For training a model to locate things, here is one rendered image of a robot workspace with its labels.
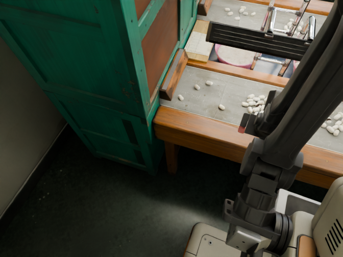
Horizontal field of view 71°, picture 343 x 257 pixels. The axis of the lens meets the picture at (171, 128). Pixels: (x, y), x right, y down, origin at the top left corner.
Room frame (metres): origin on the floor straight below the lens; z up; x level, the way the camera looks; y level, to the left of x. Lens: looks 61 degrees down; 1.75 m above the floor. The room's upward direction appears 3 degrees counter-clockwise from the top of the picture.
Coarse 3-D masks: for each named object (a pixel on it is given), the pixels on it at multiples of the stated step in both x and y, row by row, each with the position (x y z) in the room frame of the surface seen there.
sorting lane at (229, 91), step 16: (192, 80) 0.86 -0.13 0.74; (208, 80) 0.86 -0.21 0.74; (224, 80) 0.85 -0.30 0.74; (240, 80) 0.85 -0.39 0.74; (176, 96) 0.76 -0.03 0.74; (192, 96) 0.75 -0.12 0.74; (208, 96) 0.75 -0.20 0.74; (224, 96) 0.74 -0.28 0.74; (240, 96) 0.74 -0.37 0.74; (256, 96) 0.74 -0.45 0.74; (192, 112) 0.66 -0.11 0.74; (208, 112) 0.65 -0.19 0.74; (224, 112) 0.65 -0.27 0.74; (240, 112) 0.64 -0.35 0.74; (336, 112) 0.62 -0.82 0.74; (320, 128) 0.53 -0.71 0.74; (320, 144) 0.45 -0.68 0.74; (336, 144) 0.45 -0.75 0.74
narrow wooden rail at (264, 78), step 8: (192, 64) 0.96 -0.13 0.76; (200, 64) 0.95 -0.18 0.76; (208, 64) 0.95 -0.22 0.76; (216, 64) 0.95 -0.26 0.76; (224, 64) 0.95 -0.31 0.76; (224, 72) 0.90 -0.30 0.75; (232, 72) 0.88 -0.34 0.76; (240, 72) 0.88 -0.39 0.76; (248, 72) 0.88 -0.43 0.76; (256, 72) 0.88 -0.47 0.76; (256, 80) 0.83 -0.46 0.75; (264, 80) 0.82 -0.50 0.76; (272, 80) 0.82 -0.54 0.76; (280, 80) 0.82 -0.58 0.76; (288, 80) 0.81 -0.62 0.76
